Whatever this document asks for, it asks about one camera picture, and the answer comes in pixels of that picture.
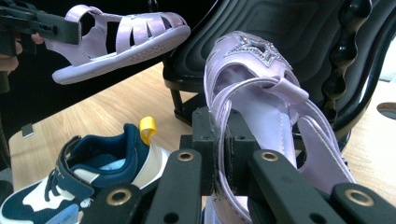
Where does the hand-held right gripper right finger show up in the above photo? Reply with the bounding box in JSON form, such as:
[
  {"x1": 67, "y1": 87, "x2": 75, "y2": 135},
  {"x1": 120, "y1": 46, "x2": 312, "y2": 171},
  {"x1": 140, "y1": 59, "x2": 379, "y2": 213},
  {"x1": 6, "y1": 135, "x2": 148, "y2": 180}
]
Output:
[{"x1": 224, "y1": 111, "x2": 261, "y2": 197}]

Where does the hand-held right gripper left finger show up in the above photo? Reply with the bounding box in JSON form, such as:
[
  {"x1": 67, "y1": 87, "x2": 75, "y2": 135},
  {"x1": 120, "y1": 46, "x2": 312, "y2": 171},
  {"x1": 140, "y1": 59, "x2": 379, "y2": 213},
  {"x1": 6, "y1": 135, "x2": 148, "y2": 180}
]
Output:
[{"x1": 179, "y1": 106, "x2": 226, "y2": 197}]

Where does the purple sandal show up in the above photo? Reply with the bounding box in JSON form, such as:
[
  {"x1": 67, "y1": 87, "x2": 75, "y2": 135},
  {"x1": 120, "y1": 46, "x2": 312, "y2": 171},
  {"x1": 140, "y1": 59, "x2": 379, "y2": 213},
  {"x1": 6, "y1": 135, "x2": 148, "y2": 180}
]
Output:
[
  {"x1": 44, "y1": 4, "x2": 191, "y2": 86},
  {"x1": 202, "y1": 30, "x2": 358, "y2": 224}
]

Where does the red and black shoe rack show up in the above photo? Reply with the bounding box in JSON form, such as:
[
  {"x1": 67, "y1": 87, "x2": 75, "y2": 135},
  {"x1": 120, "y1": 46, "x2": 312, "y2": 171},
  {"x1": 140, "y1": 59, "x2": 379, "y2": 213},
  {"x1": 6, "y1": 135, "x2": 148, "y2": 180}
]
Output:
[{"x1": 162, "y1": 0, "x2": 396, "y2": 150}]

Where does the navy and white sneaker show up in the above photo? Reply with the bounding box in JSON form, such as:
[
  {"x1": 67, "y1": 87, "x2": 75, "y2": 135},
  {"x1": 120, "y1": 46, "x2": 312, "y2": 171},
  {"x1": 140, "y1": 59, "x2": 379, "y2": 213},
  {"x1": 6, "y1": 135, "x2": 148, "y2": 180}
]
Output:
[{"x1": 0, "y1": 116, "x2": 172, "y2": 224}]

